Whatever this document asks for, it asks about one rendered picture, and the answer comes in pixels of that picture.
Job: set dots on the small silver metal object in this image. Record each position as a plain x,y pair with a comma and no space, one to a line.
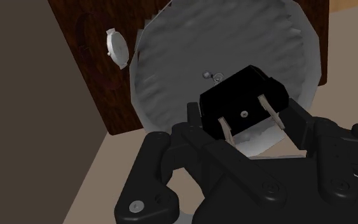
212,76

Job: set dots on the dark brown wooden table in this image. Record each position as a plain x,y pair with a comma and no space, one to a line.
104,93

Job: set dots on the black two-prong plug adapter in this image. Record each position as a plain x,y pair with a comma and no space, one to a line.
237,96

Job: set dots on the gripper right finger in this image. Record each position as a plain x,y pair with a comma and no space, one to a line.
332,161

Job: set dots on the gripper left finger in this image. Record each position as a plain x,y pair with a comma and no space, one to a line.
154,173

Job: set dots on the grey fluted round plate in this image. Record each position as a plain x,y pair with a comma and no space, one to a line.
203,37

